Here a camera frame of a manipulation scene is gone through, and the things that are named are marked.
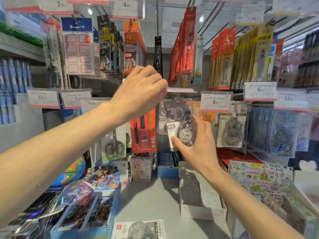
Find person's right hand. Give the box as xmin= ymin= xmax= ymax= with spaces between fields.
xmin=171 ymin=114 xmax=220 ymax=177

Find person's left hand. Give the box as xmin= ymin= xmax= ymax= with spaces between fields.
xmin=109 ymin=65 xmax=169 ymax=125

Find orange correction tape pack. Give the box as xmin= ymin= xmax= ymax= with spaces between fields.
xmin=193 ymin=102 xmax=216 ymax=137

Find person's left forearm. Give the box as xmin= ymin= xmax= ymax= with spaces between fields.
xmin=0 ymin=102 xmax=125 ymax=239

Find person's right forearm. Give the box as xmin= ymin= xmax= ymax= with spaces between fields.
xmin=204 ymin=164 xmax=306 ymax=239

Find white pink display box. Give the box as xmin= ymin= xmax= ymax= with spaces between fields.
xmin=291 ymin=184 xmax=319 ymax=222

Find red cardboard box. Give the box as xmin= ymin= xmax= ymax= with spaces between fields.
xmin=216 ymin=148 xmax=265 ymax=172

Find stack of blue flat packs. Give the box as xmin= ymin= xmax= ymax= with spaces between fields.
xmin=157 ymin=152 xmax=179 ymax=178

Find row of black ink packs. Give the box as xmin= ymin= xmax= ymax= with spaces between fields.
xmin=153 ymin=36 xmax=164 ymax=77

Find open white cardboard box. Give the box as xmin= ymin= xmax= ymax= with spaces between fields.
xmin=178 ymin=161 xmax=228 ymax=221

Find stack of red pen packs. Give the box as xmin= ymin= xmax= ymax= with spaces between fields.
xmin=131 ymin=108 xmax=158 ymax=153

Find row of black yellow packs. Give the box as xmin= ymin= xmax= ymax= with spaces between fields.
xmin=97 ymin=15 xmax=125 ymax=76

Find green card scissors pack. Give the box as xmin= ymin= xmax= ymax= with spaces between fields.
xmin=101 ymin=124 xmax=126 ymax=161

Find white printed sticker box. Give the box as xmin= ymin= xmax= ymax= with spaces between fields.
xmin=228 ymin=160 xmax=294 ymax=197

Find small patterned box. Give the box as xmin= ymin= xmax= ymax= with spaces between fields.
xmin=131 ymin=153 xmax=153 ymax=183

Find white slim pack blue label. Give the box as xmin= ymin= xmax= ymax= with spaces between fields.
xmin=192 ymin=34 xmax=204 ymax=85

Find row of red slim packs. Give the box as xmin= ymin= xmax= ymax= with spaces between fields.
xmin=168 ymin=7 xmax=197 ymax=84

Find white label sticker pack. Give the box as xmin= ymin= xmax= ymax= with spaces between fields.
xmin=61 ymin=17 xmax=95 ymax=75

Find row of clear sticker bags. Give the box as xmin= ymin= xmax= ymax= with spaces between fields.
xmin=247 ymin=107 xmax=319 ymax=157

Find small white boxes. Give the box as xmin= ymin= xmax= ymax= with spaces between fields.
xmin=113 ymin=156 xmax=133 ymax=186

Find blue cartoon card box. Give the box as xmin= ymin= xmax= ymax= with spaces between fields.
xmin=83 ymin=165 xmax=121 ymax=192

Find stack of printed sticker bags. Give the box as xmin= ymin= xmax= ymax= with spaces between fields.
xmin=259 ymin=191 xmax=319 ymax=239

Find blue globe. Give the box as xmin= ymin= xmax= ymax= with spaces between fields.
xmin=50 ymin=156 xmax=86 ymax=187

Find white heart-top box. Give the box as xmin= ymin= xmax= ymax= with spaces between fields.
xmin=294 ymin=160 xmax=319 ymax=187

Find purple card pack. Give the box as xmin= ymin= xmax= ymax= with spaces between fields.
xmin=58 ymin=181 xmax=96 ymax=206

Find row of blue-topped packs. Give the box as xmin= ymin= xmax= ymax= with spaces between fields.
xmin=268 ymin=35 xmax=278 ymax=82

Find row of orange-topped packs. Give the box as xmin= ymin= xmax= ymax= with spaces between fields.
xmin=273 ymin=38 xmax=284 ymax=82

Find blue card tray box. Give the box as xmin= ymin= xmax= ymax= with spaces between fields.
xmin=50 ymin=190 xmax=119 ymax=239

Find rack of assorted pens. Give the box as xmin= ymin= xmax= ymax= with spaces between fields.
xmin=0 ymin=58 xmax=33 ymax=125

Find blue white globe boxes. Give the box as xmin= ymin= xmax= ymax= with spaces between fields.
xmin=5 ymin=12 xmax=48 ymax=40

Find row of black pen packs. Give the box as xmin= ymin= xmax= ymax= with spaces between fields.
xmin=294 ymin=30 xmax=319 ymax=87

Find black holographic card holder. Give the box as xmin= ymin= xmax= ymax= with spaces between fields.
xmin=0 ymin=191 xmax=63 ymax=239

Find blue-handled scissors pack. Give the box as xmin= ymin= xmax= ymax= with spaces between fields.
xmin=62 ymin=108 xmax=83 ymax=122

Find black-handled scissors pack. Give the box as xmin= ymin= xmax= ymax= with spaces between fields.
xmin=44 ymin=23 xmax=64 ymax=89

